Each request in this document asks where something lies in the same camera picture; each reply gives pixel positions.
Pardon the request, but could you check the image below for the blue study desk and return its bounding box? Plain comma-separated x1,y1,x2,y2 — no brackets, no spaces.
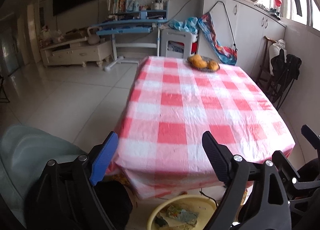
96,1,169,71

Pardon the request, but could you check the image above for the mango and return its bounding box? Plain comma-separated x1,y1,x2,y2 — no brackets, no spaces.
192,60,207,69
207,60,220,72
188,54,202,62

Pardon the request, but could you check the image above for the left mango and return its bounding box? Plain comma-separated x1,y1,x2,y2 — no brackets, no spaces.
188,54,202,62

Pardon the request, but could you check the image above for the pink kettlebell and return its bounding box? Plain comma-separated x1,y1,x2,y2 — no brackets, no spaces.
87,26,100,45

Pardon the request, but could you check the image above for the white wall cabinet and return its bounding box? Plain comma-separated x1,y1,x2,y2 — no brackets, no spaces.
201,0,286,79

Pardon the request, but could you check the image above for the yellow trash bin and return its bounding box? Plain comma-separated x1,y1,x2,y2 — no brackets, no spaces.
146,195,217,229

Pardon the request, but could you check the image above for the teal sofa armrest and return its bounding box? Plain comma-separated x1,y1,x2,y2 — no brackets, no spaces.
1,125,85,226

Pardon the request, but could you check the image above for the red white checkered tablecloth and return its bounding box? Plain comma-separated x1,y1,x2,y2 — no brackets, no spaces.
106,56,295,199

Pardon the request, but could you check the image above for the colourful hanging bag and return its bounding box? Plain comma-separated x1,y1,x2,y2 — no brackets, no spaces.
197,12,238,66

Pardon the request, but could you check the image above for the cream tv cabinet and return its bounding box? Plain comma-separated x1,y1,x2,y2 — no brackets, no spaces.
40,38,112,67

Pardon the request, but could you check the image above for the light blue crumpled cloth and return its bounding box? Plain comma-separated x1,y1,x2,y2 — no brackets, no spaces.
169,17,199,35

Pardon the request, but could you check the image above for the blue milk carton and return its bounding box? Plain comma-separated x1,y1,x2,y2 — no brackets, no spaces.
165,204,199,225

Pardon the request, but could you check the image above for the middle mango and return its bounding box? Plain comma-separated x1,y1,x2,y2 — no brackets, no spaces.
192,60,207,69

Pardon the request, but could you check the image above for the dark fruit plate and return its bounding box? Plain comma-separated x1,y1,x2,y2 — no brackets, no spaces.
187,54,220,72

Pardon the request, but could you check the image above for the right mango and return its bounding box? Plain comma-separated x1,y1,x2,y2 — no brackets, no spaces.
207,60,220,72

